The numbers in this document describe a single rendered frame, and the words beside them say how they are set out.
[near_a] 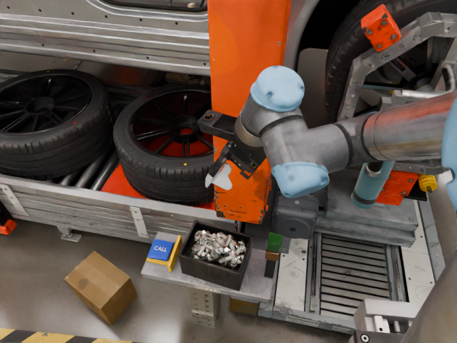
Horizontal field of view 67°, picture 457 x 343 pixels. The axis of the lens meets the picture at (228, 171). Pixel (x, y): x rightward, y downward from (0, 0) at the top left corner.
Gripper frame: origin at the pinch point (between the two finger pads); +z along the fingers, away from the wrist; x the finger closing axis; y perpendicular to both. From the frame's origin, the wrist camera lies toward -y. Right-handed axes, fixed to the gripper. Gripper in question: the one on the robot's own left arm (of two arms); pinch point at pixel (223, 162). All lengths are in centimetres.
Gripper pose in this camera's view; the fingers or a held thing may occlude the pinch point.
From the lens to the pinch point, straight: 83.1
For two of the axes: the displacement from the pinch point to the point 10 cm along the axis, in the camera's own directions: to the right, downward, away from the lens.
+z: -2.1, 3.5, 9.1
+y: 7.7, 6.3, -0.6
